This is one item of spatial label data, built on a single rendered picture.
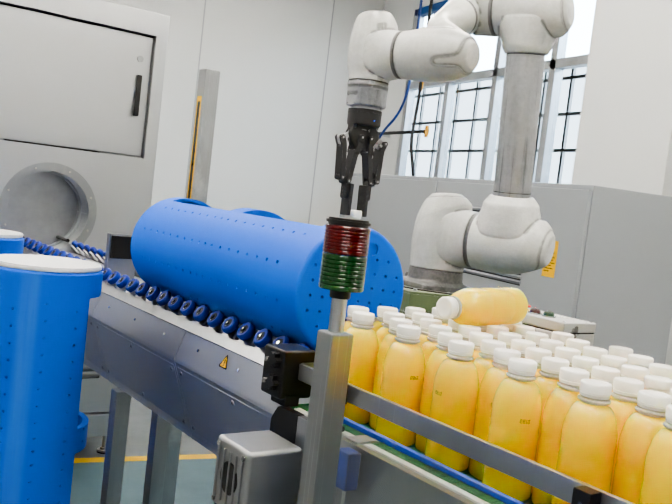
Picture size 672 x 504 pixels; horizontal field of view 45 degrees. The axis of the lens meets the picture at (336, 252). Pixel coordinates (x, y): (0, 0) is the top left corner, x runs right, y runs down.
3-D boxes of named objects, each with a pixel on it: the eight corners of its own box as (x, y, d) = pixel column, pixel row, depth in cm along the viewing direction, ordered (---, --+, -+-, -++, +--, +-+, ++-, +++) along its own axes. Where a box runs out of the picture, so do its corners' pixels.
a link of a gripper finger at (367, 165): (358, 136, 183) (363, 135, 183) (360, 186, 185) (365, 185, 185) (368, 136, 179) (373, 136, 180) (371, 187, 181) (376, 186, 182)
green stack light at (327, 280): (345, 286, 119) (349, 252, 118) (372, 293, 113) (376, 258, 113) (309, 284, 115) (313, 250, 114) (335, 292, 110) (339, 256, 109)
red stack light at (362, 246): (349, 252, 118) (352, 225, 118) (377, 257, 113) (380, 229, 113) (313, 249, 114) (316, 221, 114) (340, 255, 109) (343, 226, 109)
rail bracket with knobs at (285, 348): (298, 394, 158) (304, 342, 158) (319, 404, 153) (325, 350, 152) (254, 397, 153) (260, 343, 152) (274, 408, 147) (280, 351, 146)
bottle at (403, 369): (366, 435, 136) (379, 331, 135) (402, 434, 139) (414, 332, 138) (387, 448, 130) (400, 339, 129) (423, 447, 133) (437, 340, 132)
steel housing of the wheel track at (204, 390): (75, 323, 350) (83, 244, 347) (403, 517, 175) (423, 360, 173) (5, 323, 333) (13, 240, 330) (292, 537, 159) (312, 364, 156)
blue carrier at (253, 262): (209, 298, 250) (226, 206, 249) (391, 364, 179) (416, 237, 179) (121, 287, 233) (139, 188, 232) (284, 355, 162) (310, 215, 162)
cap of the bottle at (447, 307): (455, 292, 141) (448, 292, 140) (462, 313, 140) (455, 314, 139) (440, 301, 144) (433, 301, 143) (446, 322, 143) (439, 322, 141)
